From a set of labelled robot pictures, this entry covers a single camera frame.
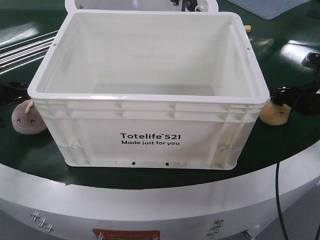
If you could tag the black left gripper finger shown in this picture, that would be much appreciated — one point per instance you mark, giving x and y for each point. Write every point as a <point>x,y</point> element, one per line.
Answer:
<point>13,93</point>

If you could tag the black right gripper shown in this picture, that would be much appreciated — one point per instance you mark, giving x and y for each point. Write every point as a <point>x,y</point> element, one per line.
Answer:
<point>306,99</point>

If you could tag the yellow smiling plush ball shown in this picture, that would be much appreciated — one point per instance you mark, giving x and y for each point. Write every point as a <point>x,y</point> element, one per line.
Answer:
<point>274,115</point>

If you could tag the pink smiling plush ball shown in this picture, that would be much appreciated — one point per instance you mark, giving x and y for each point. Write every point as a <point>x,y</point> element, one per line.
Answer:
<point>26,119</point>

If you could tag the white plastic tote crate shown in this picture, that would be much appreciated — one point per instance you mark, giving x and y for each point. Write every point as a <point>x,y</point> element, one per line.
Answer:
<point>146,89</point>

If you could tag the chrome roller rails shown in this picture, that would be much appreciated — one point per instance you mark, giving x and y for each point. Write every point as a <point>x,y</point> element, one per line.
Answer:
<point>25,51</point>

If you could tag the clear plastic storage bin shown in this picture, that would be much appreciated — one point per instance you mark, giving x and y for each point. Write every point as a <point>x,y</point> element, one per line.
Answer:
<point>268,9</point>

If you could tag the white round table base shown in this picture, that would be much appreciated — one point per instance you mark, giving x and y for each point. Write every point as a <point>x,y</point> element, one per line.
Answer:
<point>197,212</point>

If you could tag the black bearing mechanism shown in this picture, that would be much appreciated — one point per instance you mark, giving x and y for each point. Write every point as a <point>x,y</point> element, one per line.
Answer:
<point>186,6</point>

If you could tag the red warning label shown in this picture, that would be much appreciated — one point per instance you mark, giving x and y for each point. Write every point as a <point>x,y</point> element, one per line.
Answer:
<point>104,234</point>

